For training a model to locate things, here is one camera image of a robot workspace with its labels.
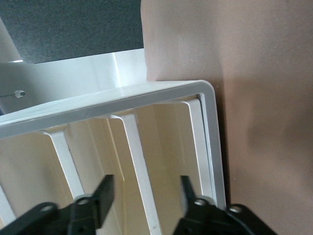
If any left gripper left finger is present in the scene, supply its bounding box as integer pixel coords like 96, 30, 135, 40
67, 174, 115, 235

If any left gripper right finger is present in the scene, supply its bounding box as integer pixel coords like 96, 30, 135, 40
172, 175, 221, 235

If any white plastic drawer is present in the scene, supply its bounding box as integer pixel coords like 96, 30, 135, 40
132, 97, 216, 235

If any white plastic drawer cabinet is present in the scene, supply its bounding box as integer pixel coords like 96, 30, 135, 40
0, 48, 227, 235

